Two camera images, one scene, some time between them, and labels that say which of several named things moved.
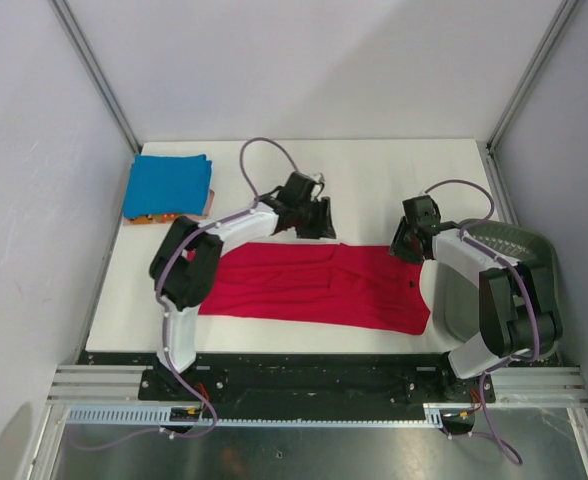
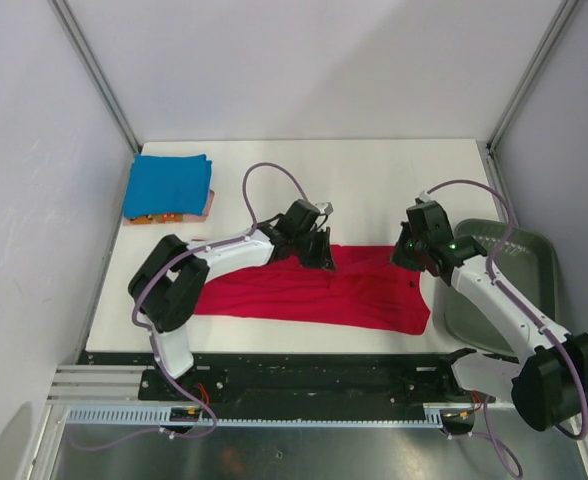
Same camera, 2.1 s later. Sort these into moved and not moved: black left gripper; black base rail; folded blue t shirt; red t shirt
Moved: black left gripper
Not moved: folded blue t shirt; red t shirt; black base rail
